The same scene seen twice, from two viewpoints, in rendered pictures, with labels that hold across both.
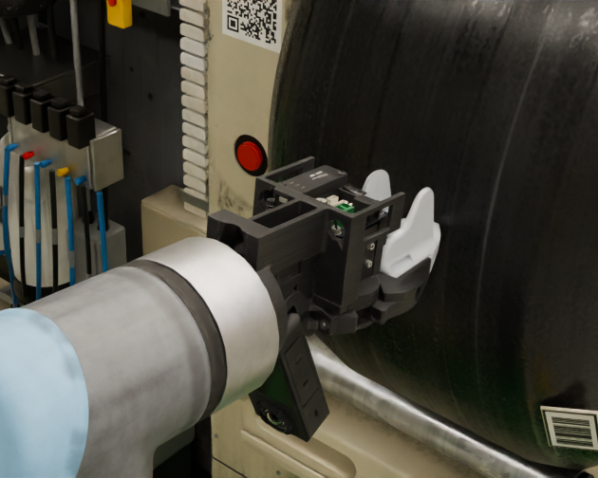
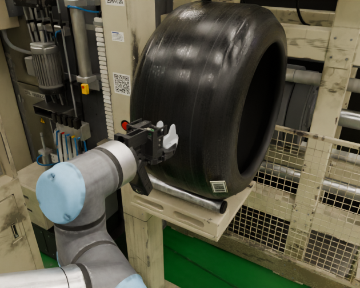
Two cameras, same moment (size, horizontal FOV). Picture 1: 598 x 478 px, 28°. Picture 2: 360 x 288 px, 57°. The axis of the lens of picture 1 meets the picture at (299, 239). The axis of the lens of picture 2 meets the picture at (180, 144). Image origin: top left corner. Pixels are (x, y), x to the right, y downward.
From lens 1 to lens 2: 4 cm
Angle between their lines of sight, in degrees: 7
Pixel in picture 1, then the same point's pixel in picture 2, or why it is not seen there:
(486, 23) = (184, 79)
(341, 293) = (152, 153)
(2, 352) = (59, 173)
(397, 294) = (167, 152)
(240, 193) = not seen: hidden behind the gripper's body
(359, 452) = (163, 203)
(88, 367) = (84, 175)
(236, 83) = (120, 106)
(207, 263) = (114, 146)
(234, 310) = (123, 158)
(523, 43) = (194, 83)
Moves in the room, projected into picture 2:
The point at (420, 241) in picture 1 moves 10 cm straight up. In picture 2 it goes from (173, 139) to (172, 99)
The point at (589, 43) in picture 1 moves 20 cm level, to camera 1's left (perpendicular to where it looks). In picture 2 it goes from (211, 82) to (124, 86)
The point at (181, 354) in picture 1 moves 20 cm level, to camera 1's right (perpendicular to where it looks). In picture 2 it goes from (110, 170) to (222, 162)
